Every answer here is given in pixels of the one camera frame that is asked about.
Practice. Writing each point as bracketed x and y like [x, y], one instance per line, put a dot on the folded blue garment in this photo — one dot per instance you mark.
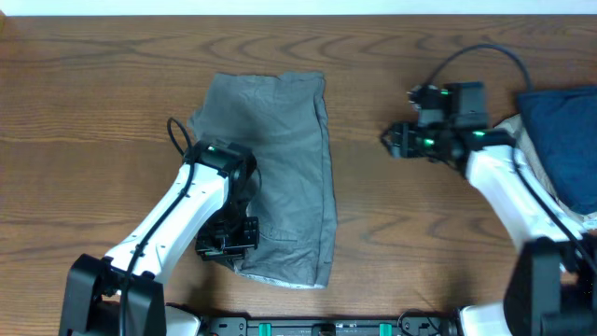
[562, 127]

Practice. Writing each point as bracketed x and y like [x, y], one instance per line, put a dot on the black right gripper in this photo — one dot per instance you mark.
[401, 132]

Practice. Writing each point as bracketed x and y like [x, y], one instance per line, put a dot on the folded beige garment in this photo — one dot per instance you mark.
[515, 127]

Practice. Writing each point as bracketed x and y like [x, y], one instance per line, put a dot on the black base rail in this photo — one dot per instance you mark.
[326, 326]

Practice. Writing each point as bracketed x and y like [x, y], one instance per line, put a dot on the grey shorts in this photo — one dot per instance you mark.
[283, 120]

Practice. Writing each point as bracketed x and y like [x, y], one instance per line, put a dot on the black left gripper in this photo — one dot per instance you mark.
[234, 254]

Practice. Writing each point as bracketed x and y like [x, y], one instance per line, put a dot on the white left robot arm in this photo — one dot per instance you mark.
[122, 293]

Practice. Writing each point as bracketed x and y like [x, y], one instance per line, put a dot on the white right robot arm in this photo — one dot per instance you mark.
[552, 290]

